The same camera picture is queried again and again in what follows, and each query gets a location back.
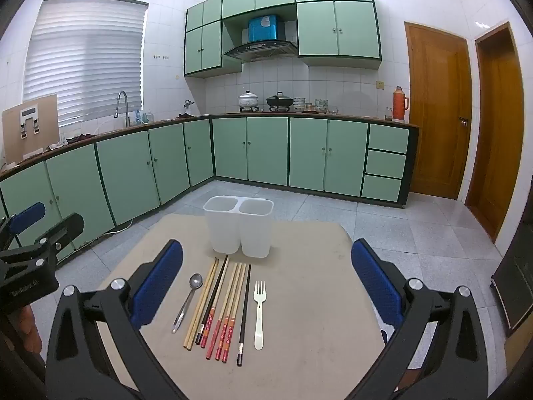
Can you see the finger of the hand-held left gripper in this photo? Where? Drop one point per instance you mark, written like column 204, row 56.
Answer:
column 27, row 216
column 66, row 229

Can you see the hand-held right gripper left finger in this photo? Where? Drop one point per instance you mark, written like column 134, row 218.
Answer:
column 160, row 283

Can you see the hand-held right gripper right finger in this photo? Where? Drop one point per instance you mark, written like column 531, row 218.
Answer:
column 374, row 283

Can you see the metal spoon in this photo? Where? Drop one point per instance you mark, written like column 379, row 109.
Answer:
column 195, row 281

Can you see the plain wooden chopstick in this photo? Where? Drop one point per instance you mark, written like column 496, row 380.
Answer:
column 200, row 302
column 204, row 304

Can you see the black chopstick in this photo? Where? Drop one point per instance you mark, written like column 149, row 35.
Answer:
column 245, row 312
column 213, row 298

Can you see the white double utensil holder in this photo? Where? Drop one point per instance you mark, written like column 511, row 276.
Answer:
column 254, row 233

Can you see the cream plastic fork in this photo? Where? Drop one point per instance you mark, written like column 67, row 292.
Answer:
column 259, row 329

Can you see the person's left hand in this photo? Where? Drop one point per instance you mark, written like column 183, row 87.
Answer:
column 31, row 331

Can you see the dark cloth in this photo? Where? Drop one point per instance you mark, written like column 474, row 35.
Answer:
column 80, row 138

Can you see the white device on board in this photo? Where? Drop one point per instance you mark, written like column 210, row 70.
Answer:
column 29, row 112

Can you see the bottles beside sink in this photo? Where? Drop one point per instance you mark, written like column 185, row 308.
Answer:
column 143, row 117

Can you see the metal kitchen faucet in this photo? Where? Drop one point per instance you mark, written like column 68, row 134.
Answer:
column 125, row 104

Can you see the black case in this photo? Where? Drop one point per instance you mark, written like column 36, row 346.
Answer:
column 516, row 283

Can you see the dark wooden countertop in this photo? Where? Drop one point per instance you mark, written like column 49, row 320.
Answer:
column 374, row 120

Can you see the white window blind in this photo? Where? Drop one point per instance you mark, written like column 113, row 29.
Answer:
column 83, row 58

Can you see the small glass jar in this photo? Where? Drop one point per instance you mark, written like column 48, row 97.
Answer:
column 389, row 114

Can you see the green base cabinets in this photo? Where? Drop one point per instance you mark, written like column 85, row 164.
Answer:
column 266, row 150

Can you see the orange thermos flask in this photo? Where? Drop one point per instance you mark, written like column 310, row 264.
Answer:
column 399, row 106

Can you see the patterned bowls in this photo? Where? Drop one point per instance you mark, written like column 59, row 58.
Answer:
column 321, row 106

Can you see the white cooking pot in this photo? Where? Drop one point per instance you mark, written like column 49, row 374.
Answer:
column 249, row 101

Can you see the black wok with lid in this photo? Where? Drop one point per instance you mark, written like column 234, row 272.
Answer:
column 280, row 101

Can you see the black range hood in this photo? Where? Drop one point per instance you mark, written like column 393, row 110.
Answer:
column 260, row 50

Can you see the blue range hood chimney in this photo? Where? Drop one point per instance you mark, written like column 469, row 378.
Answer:
column 262, row 28

